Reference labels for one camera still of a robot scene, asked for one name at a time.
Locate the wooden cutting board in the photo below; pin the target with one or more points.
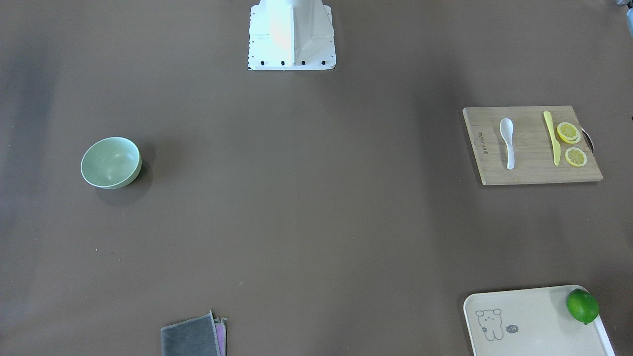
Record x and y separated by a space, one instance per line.
534 161

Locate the green lime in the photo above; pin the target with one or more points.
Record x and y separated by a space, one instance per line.
582 306

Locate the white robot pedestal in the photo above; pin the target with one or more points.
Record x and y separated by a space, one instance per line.
289 35

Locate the grey folded cloth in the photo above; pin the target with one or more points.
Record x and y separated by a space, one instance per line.
201 336

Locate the yellow plastic knife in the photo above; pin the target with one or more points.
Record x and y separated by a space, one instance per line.
556 148

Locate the light green bowl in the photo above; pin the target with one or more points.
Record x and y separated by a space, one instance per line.
111 163

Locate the single lemon slice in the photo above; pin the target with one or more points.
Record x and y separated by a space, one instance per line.
576 157

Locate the stacked lemon slices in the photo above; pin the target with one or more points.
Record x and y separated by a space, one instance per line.
569 133

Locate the white plastic spoon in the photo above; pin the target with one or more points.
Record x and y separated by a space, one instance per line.
506 128

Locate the cream tray with bear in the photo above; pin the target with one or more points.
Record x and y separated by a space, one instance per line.
531 322

